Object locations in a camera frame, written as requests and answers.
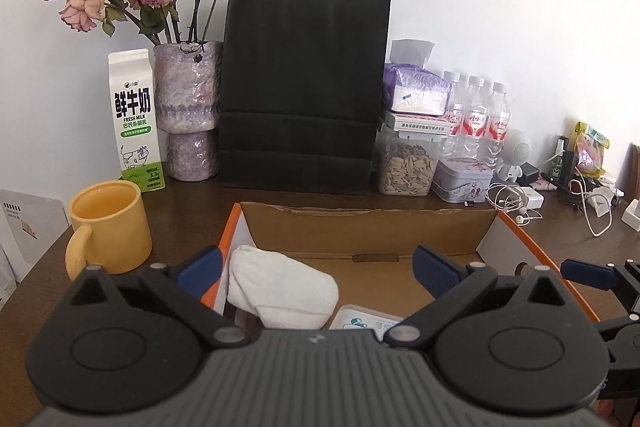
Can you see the white earphones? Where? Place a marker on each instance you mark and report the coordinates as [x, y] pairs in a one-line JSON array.
[[505, 197]]

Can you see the water bottle with red label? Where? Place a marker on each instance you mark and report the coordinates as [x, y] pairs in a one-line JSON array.
[[497, 124], [452, 117], [473, 122]]

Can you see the red cardboard box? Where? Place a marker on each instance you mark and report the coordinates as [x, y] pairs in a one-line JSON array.
[[375, 232]]

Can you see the purple textured vase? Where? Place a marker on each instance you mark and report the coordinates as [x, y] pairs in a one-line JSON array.
[[187, 97]]

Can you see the black green device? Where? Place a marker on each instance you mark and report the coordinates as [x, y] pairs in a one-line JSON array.
[[562, 162]]

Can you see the white charger block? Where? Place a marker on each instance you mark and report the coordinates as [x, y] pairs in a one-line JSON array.
[[632, 214]]

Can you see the white cloth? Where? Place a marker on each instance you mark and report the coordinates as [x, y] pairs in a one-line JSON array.
[[280, 287]]

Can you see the yellow ceramic mug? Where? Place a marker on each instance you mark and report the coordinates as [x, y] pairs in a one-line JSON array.
[[115, 227]]

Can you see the white plastic bottle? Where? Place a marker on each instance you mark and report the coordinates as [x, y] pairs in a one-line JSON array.
[[365, 319]]

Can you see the flat white box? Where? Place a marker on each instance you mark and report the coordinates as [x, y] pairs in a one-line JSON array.
[[415, 123]]

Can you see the brown board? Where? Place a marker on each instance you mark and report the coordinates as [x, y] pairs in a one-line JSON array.
[[635, 162]]

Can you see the black power adapter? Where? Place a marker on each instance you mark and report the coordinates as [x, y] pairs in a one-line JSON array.
[[530, 174]]

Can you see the clear jar of seeds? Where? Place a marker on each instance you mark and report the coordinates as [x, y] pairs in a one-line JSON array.
[[405, 169]]

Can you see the black paper bag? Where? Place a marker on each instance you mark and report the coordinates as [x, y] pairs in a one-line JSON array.
[[305, 97]]

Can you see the white plug adapter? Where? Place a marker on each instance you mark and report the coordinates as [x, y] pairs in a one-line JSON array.
[[601, 202]]

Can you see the white green milk carton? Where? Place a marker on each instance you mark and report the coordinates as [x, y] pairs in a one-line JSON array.
[[135, 117]]

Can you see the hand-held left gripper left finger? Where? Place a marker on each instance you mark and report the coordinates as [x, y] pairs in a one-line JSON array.
[[200, 269]]

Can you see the yellow snack packet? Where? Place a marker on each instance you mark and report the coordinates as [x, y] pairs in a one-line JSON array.
[[590, 152]]

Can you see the white printed card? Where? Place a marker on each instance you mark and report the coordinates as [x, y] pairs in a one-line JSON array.
[[30, 217]]

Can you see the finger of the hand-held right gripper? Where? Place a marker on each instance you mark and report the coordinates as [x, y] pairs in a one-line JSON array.
[[625, 331], [587, 273]]

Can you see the grey tin box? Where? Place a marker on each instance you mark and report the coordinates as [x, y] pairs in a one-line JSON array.
[[460, 179]]

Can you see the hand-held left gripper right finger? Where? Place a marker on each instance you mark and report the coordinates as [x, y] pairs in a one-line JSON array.
[[436, 269]]

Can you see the small white round speaker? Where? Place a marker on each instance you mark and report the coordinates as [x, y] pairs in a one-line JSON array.
[[517, 147]]

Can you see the flat white charger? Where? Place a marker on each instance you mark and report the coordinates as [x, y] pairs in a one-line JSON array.
[[534, 199]]

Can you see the purple tissue pack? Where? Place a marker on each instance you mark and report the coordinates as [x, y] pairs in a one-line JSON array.
[[415, 89]]

